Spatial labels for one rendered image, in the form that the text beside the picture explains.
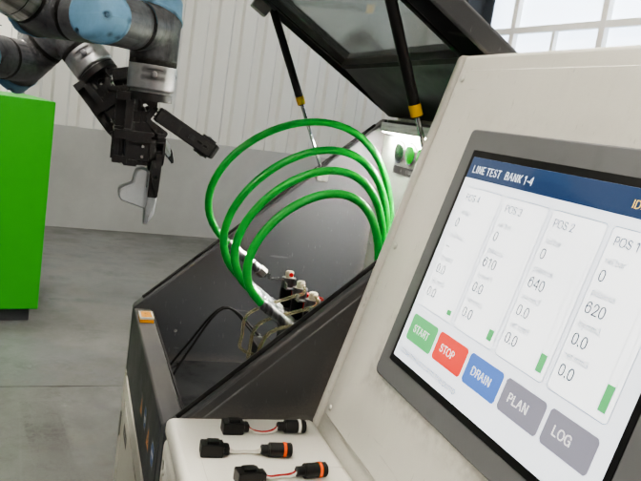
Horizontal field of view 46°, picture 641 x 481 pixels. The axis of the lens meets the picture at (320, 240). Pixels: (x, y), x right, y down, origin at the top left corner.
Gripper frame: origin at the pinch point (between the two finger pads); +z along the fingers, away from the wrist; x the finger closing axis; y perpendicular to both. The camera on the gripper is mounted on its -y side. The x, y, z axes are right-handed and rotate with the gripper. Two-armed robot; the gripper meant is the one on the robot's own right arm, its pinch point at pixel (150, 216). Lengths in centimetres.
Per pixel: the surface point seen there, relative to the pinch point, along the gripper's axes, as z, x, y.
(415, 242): -5.2, 33.1, -32.5
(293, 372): 17.8, 22.8, -21.2
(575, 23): -129, -439, -376
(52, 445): 123, -171, 11
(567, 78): -28, 52, -38
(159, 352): 28.0, -13.1, -5.9
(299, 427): 23.7, 29.0, -21.3
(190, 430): 24.9, 27.9, -5.9
